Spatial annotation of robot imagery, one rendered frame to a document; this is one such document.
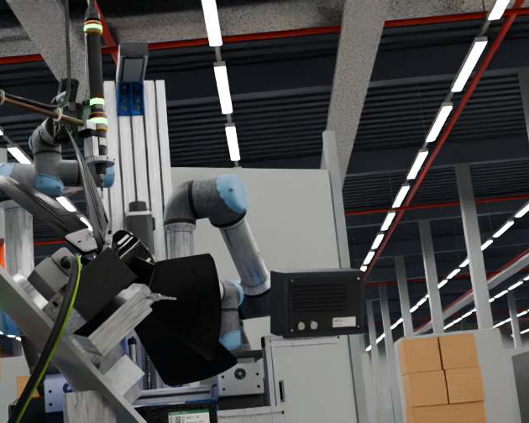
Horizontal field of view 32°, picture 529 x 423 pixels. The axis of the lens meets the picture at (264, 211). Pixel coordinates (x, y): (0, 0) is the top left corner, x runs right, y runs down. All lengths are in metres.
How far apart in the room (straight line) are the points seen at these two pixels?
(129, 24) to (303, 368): 7.23
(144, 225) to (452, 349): 7.47
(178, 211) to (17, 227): 0.54
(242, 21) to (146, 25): 1.11
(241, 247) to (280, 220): 1.61
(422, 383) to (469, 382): 0.50
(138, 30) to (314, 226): 6.82
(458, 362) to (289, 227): 6.10
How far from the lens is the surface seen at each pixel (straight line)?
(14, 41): 11.17
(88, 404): 1.95
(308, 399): 4.25
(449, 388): 10.21
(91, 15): 2.36
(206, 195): 2.62
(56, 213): 2.15
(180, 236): 2.65
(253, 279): 2.82
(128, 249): 2.04
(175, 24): 10.88
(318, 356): 4.29
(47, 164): 2.57
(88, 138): 2.23
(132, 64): 3.03
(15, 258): 2.89
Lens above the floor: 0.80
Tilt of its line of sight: 13 degrees up
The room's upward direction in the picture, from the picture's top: 6 degrees counter-clockwise
